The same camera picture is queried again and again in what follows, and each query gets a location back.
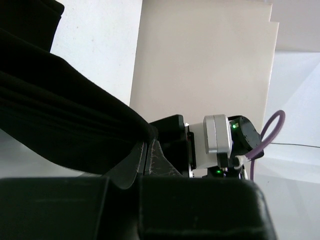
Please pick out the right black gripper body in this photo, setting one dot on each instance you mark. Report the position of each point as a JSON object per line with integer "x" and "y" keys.
{"x": 183, "y": 145}

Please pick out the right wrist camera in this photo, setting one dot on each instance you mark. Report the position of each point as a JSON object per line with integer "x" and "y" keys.
{"x": 217, "y": 134}

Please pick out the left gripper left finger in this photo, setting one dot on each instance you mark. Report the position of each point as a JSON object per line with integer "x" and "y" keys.
{"x": 74, "y": 208}

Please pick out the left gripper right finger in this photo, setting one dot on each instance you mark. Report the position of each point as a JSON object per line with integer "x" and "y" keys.
{"x": 173, "y": 207}

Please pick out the black skirt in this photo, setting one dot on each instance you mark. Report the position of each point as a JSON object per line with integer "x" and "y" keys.
{"x": 50, "y": 107}

